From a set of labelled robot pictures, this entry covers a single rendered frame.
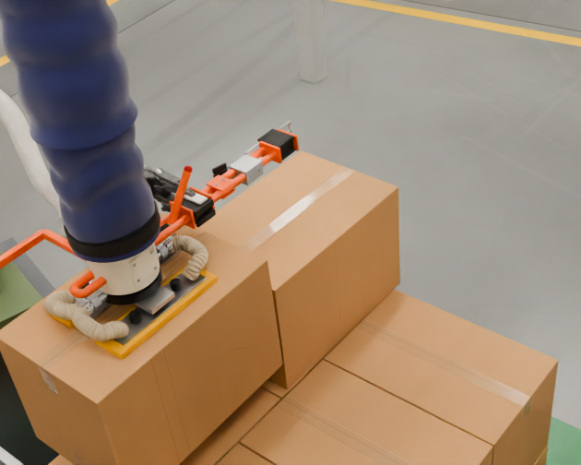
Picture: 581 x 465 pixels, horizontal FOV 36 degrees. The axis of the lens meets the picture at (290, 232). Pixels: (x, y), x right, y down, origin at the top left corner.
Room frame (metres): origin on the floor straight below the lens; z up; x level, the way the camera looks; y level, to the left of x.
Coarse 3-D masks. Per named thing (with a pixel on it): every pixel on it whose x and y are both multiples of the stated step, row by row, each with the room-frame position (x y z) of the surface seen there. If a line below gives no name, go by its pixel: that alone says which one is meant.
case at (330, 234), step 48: (288, 192) 2.35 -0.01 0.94; (336, 192) 2.32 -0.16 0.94; (384, 192) 2.29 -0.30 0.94; (240, 240) 2.13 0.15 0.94; (288, 240) 2.10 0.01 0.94; (336, 240) 2.08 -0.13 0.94; (384, 240) 2.25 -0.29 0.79; (288, 288) 1.92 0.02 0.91; (336, 288) 2.07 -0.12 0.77; (384, 288) 2.25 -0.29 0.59; (288, 336) 1.91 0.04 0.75; (336, 336) 2.06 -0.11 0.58; (288, 384) 1.89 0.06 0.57
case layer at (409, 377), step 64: (384, 320) 2.14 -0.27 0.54; (448, 320) 2.11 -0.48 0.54; (320, 384) 1.90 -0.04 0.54; (384, 384) 1.87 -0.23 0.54; (448, 384) 1.84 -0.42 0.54; (512, 384) 1.81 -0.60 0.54; (256, 448) 1.68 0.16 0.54; (320, 448) 1.65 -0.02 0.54; (384, 448) 1.63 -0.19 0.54; (448, 448) 1.60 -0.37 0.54; (512, 448) 1.69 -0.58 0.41
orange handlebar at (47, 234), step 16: (224, 176) 2.06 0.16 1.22; (240, 176) 2.05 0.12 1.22; (208, 192) 2.01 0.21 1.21; (224, 192) 2.00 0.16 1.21; (160, 224) 1.88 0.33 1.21; (176, 224) 1.87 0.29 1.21; (32, 240) 1.88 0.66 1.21; (48, 240) 1.89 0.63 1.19; (64, 240) 1.86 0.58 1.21; (160, 240) 1.82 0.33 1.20; (0, 256) 1.82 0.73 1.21; (16, 256) 1.84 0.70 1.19; (96, 288) 1.67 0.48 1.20
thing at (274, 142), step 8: (272, 136) 2.22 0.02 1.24; (280, 136) 2.21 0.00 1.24; (288, 136) 2.21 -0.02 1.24; (296, 136) 2.20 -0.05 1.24; (264, 144) 2.18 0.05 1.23; (272, 144) 2.17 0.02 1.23; (280, 144) 2.17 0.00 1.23; (288, 144) 2.19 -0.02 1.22; (296, 144) 2.20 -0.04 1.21; (280, 152) 2.15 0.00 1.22; (288, 152) 2.19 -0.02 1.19; (272, 160) 2.17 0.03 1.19; (280, 160) 2.15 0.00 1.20
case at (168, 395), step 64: (256, 256) 1.87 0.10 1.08; (192, 320) 1.66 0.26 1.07; (256, 320) 1.80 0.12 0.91; (64, 384) 1.50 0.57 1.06; (128, 384) 1.49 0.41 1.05; (192, 384) 1.62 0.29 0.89; (256, 384) 1.78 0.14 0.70; (64, 448) 1.60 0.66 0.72; (128, 448) 1.45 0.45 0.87; (192, 448) 1.58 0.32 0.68
